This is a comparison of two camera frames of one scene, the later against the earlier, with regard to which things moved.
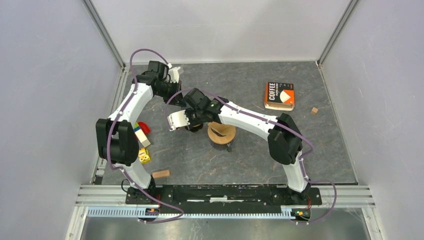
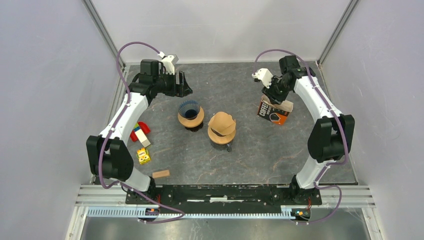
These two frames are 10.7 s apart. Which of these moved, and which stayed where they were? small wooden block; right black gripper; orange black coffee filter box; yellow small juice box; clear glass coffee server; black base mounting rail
Moved: right black gripper; orange black coffee filter box
Stayed: clear glass coffee server; yellow small juice box; black base mounting rail; small wooden block
